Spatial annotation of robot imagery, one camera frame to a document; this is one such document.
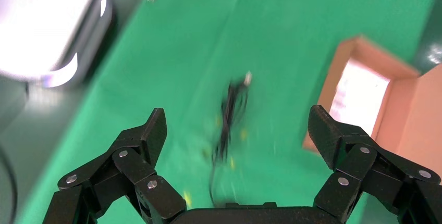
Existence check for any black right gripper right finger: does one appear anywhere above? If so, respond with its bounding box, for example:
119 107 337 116
307 105 442 224

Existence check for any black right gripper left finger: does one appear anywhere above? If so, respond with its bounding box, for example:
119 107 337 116
43 107 188 224

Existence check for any black data cable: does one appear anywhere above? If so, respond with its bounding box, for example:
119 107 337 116
207 71 253 206

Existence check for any brown cardboard box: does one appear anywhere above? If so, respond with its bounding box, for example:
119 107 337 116
303 35 442 182

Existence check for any white printed paper sheet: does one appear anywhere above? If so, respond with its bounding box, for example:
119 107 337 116
329 58 391 137

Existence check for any white rounded robot chassis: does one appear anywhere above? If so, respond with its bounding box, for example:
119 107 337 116
0 0 115 89

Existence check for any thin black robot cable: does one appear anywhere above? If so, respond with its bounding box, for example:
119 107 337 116
0 144 19 224

